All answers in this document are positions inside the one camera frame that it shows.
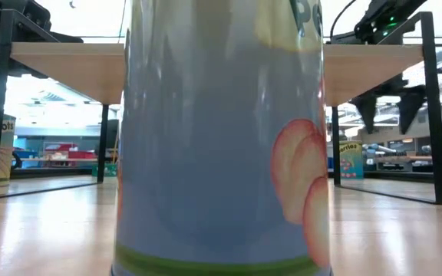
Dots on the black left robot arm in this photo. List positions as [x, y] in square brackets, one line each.
[29, 11]

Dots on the teal cherries tin can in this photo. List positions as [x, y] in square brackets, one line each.
[353, 161]

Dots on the green box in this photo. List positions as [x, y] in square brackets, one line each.
[107, 169]

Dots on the red storage box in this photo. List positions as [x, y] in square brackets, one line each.
[61, 147]
[83, 155]

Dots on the small dark ceiling fixture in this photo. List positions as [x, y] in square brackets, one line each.
[72, 4]

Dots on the wooden shelf with black legs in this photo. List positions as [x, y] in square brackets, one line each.
[71, 65]

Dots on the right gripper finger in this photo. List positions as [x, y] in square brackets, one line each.
[367, 111]
[411, 103]

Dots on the black table frame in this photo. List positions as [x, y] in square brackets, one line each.
[60, 172]

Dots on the black background monitor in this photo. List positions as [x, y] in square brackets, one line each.
[113, 134]

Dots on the wooden background table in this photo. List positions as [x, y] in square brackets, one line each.
[436, 158]

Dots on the blue peaches tin can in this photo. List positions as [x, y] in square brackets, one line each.
[205, 153]

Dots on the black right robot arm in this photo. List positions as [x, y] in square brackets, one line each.
[382, 19]

